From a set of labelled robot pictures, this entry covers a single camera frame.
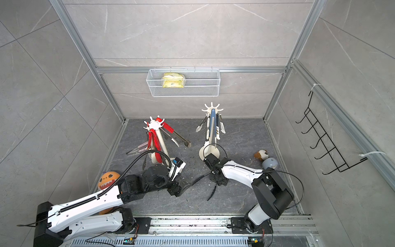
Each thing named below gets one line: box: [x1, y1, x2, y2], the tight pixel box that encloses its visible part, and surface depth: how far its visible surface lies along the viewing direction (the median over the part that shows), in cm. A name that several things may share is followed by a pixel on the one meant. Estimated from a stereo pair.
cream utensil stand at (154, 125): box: [142, 116, 170, 157], surface depth 66 cm
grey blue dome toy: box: [261, 157, 279, 170], surface depth 89 cm
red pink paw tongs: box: [126, 140, 149, 155], surface depth 105 cm
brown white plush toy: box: [254, 149, 269, 162], surface depth 99 cm
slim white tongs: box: [216, 112, 226, 140], surface depth 76 cm
